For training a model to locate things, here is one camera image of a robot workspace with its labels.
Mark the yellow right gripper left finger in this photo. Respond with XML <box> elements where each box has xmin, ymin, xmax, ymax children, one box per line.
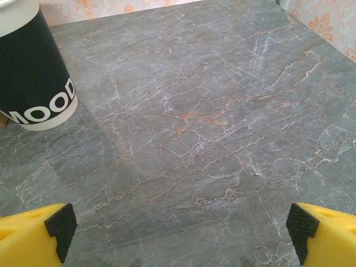
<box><xmin>0</xmin><ymin>202</ymin><xmax>78</xmax><ymax>267</ymax></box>

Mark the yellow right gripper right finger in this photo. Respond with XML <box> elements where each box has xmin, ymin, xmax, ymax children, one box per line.
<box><xmin>286</xmin><ymin>202</ymin><xmax>356</xmax><ymax>267</ymax></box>

